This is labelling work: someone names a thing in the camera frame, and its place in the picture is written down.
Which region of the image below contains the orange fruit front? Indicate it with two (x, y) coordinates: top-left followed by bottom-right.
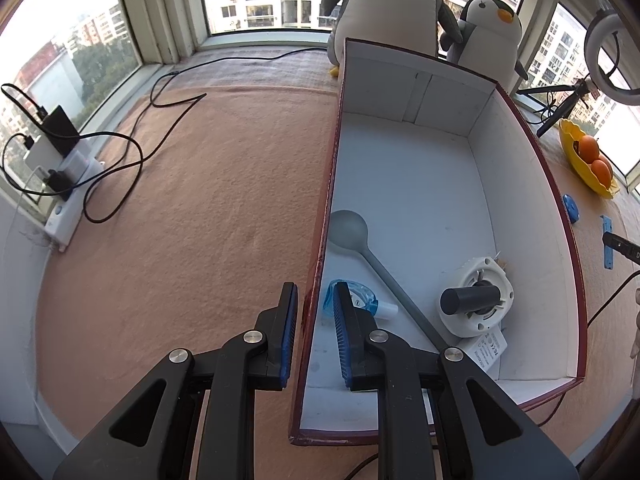
(590, 159), (613, 188)

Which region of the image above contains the white ring light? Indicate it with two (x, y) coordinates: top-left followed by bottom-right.
(584, 9), (639, 106)

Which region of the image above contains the blue round object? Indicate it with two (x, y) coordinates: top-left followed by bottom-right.
(562, 194), (580, 224)

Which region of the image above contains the small black plug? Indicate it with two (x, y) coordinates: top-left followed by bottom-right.
(44, 169), (74, 202)

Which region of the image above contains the white power adapter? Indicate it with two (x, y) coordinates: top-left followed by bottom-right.
(24, 136), (64, 174)

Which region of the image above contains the black tripod stand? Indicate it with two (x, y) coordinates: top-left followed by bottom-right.
(515, 77), (593, 138)

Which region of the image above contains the grey-green long spoon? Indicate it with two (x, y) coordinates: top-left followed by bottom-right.
(328, 210), (448, 351)

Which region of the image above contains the small plush penguin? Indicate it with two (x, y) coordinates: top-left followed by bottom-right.
(439, 0), (528, 89)

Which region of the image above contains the orange fruit rear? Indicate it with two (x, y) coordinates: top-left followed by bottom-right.
(577, 134), (600, 164)

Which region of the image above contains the yellow fruit dish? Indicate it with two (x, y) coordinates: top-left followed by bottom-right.
(559, 119), (620, 200)

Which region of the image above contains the red box with white interior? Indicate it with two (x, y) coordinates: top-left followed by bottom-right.
(290, 39), (587, 445)

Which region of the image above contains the black power adapter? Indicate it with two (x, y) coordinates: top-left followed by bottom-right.
(41, 105), (80, 158)

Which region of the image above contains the white round device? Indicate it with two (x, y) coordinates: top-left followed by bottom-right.
(436, 257), (514, 338)

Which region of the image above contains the large plush penguin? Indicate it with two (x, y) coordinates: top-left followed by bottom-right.
(320, 0), (463, 76)

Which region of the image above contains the blue flat strip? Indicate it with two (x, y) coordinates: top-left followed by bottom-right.
(601, 214), (614, 270)

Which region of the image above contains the black cylinder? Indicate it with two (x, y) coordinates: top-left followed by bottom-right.
(439, 282), (501, 315)

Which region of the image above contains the white power strip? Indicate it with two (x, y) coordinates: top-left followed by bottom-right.
(44, 142), (104, 252)

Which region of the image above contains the orange fruit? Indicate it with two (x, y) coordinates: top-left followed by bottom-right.
(577, 134), (600, 164)
(590, 159), (613, 188)

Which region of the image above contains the other arm black gripper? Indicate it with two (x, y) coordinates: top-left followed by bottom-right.
(608, 233), (640, 266)

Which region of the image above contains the white usb charger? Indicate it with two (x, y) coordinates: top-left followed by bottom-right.
(458, 326), (508, 372)

